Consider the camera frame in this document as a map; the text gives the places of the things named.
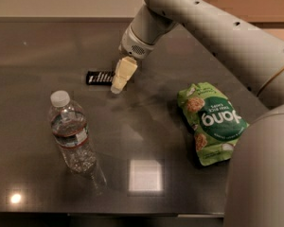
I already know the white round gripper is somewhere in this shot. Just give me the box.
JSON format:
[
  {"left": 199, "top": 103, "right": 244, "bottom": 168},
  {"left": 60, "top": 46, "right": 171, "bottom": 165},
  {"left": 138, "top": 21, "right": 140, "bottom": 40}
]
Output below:
[{"left": 111, "top": 25, "right": 155, "bottom": 94}]

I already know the clear plastic water bottle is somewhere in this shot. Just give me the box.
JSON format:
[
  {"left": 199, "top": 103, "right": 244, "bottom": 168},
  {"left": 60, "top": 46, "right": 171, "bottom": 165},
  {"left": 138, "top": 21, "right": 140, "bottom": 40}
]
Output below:
[{"left": 48, "top": 90, "right": 97, "bottom": 175}]

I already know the black rxbar chocolate bar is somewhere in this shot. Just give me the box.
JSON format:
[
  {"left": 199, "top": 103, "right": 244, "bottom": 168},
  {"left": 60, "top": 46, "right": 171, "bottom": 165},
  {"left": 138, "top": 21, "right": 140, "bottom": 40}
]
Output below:
[{"left": 85, "top": 71, "right": 115, "bottom": 85}]

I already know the green dang rice chips bag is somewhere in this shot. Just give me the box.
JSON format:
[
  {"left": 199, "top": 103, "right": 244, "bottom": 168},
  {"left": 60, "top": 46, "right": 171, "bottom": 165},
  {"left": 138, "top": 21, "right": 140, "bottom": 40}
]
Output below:
[{"left": 177, "top": 82, "right": 249, "bottom": 166}]

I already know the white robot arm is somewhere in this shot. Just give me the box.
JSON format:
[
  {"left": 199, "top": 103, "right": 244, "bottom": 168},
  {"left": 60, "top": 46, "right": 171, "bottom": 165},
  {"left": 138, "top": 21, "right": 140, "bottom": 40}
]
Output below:
[{"left": 112, "top": 0, "right": 284, "bottom": 227}]

